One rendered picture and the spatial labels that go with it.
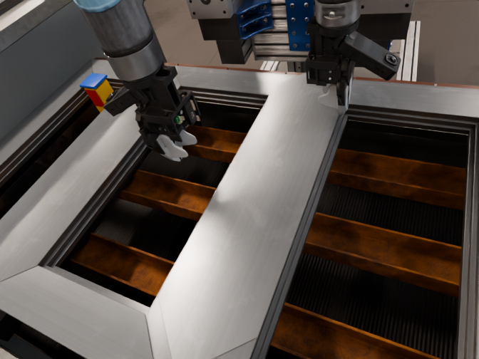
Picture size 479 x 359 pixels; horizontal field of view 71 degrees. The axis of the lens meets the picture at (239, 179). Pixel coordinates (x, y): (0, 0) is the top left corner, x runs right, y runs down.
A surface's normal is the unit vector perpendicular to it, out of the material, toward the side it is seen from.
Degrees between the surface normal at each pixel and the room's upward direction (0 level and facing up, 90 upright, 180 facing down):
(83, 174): 0
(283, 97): 1
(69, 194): 0
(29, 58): 90
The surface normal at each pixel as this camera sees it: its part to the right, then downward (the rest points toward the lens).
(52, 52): 0.90, 0.20
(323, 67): -0.40, 0.76
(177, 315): -0.19, -0.62
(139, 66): 0.38, 0.67
